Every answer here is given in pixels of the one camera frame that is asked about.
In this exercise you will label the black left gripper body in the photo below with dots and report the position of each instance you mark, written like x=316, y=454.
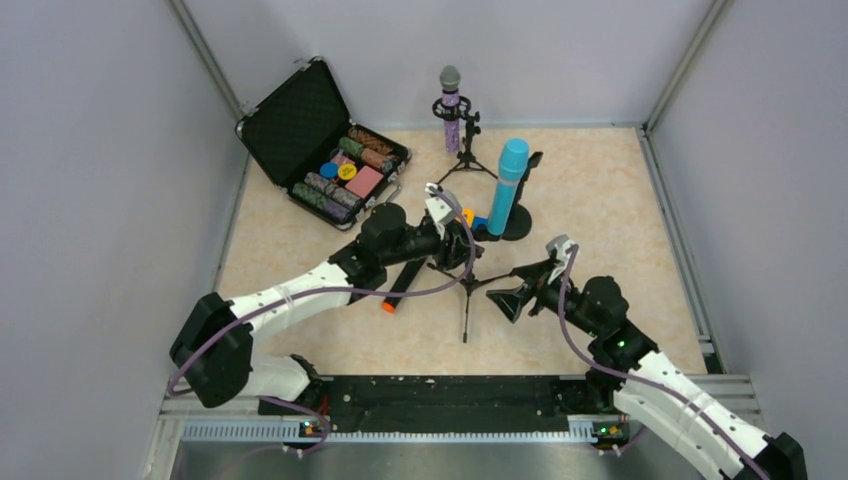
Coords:
x=452, y=242

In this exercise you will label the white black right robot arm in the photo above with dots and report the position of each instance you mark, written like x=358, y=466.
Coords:
x=636, y=378

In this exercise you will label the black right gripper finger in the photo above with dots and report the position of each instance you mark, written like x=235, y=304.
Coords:
x=511, y=302
x=534, y=272

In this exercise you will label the black round base stand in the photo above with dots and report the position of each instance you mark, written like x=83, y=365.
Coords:
x=519, y=222

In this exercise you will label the blue dealer button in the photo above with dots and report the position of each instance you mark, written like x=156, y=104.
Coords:
x=329, y=170

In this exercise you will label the black orange-tipped microphone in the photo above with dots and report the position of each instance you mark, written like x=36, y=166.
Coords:
x=402, y=284

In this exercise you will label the blue toy block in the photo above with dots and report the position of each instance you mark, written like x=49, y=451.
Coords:
x=479, y=222

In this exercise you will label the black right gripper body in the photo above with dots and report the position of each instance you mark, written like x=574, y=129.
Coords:
x=535, y=287

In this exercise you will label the black poker chip case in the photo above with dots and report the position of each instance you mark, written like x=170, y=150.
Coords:
x=296, y=129

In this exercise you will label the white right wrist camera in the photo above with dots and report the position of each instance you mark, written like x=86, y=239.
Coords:
x=562, y=250

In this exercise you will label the yellow toy traffic light block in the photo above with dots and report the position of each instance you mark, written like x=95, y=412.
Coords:
x=468, y=216

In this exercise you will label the red card deck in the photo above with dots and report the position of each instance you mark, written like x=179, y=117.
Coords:
x=364, y=182

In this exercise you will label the black tripod mic stand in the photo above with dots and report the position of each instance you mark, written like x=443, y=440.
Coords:
x=470, y=282

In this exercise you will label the purple chip stack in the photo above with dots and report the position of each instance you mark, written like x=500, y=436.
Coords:
x=321, y=203

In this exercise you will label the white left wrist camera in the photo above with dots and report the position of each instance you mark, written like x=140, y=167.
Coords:
x=442, y=207

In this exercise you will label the blue tan chip stack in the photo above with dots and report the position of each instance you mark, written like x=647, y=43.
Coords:
x=337, y=193

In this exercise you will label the purple glitter microphone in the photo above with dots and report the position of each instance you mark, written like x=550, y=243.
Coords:
x=449, y=80

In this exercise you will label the red tan chip stack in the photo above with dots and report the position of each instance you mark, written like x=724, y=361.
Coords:
x=370, y=149

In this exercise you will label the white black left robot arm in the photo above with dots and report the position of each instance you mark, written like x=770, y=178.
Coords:
x=215, y=351

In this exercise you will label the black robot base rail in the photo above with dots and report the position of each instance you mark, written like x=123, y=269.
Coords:
x=462, y=404

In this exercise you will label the teal blue microphone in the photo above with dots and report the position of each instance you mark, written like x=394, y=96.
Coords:
x=512, y=164

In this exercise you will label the yellow big blind button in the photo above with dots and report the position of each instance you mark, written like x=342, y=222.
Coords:
x=347, y=172

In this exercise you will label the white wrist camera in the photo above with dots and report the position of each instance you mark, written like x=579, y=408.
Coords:
x=442, y=207
x=562, y=250

